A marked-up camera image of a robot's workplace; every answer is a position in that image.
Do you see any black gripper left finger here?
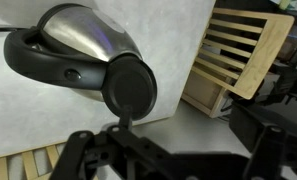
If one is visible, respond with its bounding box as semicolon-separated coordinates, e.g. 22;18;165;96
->
49;105;176;180

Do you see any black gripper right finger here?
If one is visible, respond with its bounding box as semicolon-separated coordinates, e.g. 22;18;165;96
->
229;102;297;180

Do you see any stainless steel electric kettle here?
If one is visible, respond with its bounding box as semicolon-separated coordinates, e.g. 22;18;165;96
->
2;2;158;122

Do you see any plain light wooden chair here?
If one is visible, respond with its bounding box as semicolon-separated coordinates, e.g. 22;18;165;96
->
0;142;69;180

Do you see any black kettle power cable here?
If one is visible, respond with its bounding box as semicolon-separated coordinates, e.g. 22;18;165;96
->
0;26;26;34

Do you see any black office chair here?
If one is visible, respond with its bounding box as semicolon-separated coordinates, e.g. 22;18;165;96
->
266;36;297;106

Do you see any low wooden furniture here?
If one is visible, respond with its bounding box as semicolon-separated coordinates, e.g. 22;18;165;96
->
181;68;231;119

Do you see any wooden chair with long slats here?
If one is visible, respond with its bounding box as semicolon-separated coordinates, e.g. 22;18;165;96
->
190;7;296;100

